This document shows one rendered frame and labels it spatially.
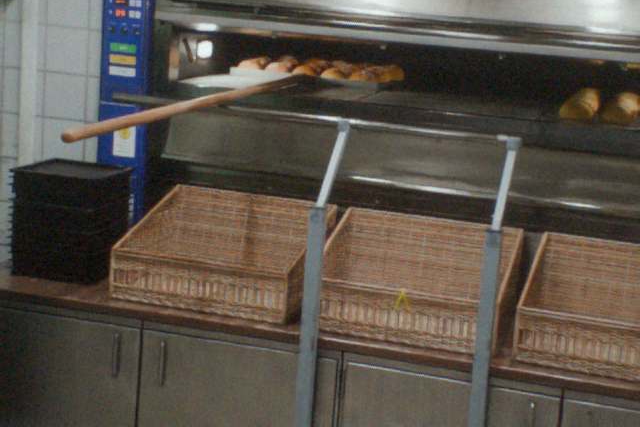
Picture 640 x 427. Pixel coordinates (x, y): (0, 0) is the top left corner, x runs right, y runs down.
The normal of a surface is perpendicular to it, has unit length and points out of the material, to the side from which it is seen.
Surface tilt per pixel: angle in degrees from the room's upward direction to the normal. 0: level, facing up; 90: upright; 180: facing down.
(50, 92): 90
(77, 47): 90
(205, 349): 90
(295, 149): 70
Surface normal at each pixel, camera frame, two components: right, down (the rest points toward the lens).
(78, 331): -0.27, 0.15
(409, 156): -0.24, -0.20
